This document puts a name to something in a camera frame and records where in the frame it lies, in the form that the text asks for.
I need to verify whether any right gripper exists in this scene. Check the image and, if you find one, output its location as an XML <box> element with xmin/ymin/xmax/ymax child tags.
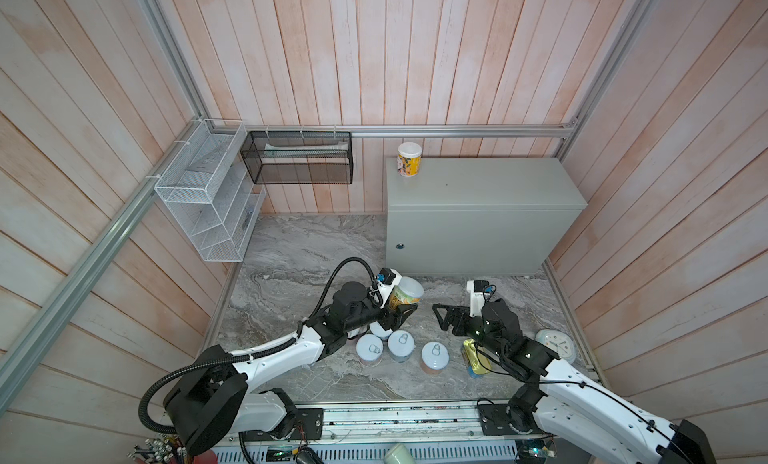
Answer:
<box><xmin>432</xmin><ymin>300</ymin><xmax>503</xmax><ymax>359</ymax></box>

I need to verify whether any tall can green label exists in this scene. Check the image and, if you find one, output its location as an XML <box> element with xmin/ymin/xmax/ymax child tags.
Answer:
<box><xmin>388</xmin><ymin>276</ymin><xmax>424</xmax><ymax>310</ymax></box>

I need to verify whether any orange can pull tab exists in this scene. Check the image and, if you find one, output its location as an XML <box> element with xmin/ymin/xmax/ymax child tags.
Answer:
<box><xmin>420</xmin><ymin>341</ymin><xmax>450</xmax><ymax>375</ymax></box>

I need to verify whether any yellow can white lid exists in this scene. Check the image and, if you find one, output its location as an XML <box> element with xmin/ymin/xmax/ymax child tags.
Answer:
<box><xmin>397</xmin><ymin>142</ymin><xmax>423</xmax><ymax>177</ymax></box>

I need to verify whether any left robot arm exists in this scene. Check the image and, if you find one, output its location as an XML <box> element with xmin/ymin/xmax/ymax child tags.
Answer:
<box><xmin>138</xmin><ymin>265</ymin><xmax>418</xmax><ymax>456</ymax></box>

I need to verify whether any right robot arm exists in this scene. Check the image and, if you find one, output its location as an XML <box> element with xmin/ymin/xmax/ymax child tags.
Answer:
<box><xmin>432</xmin><ymin>299</ymin><xmax>716</xmax><ymax>463</ymax></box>

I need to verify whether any blue can pull tab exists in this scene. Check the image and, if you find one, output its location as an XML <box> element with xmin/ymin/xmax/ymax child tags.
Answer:
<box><xmin>387</xmin><ymin>330</ymin><xmax>415</xmax><ymax>363</ymax></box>

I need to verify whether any silver can pull tab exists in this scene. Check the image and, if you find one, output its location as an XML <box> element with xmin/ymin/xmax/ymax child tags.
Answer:
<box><xmin>369</xmin><ymin>322</ymin><xmax>393</xmax><ymax>342</ymax></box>

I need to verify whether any pink can white lid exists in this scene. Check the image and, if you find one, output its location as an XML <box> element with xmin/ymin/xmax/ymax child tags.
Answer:
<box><xmin>355</xmin><ymin>334</ymin><xmax>384</xmax><ymax>366</ymax></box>

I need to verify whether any yellow rectangular sardine tin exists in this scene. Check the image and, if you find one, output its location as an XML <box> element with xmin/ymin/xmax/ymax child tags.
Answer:
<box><xmin>462</xmin><ymin>339</ymin><xmax>491</xmax><ymax>378</ymax></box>

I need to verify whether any grey metal cabinet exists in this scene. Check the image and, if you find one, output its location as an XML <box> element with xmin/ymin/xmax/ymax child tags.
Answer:
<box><xmin>386</xmin><ymin>158</ymin><xmax>587</xmax><ymax>278</ymax></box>

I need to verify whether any white round clock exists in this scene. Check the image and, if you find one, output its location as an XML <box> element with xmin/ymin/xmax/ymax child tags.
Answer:
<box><xmin>535</xmin><ymin>329</ymin><xmax>578</xmax><ymax>364</ymax></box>

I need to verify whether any white cup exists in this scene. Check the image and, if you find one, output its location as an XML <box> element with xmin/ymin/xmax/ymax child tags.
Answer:
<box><xmin>384</xmin><ymin>443</ymin><xmax>416</xmax><ymax>464</ymax></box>

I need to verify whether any black mesh basket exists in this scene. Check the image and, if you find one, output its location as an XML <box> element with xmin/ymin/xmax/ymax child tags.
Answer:
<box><xmin>240</xmin><ymin>130</ymin><xmax>354</xmax><ymax>185</ymax></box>

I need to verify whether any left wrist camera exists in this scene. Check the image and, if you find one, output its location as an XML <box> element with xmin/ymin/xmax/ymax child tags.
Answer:
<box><xmin>376</xmin><ymin>267</ymin><xmax>402</xmax><ymax>307</ymax></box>

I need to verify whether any aluminium mounting rail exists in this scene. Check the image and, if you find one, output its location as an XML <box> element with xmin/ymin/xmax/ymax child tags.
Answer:
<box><xmin>209</xmin><ymin>396</ymin><xmax>541</xmax><ymax>448</ymax></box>

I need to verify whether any white wire shelf rack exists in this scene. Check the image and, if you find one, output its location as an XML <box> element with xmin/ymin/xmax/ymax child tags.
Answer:
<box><xmin>155</xmin><ymin>119</ymin><xmax>265</xmax><ymax>263</ymax></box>

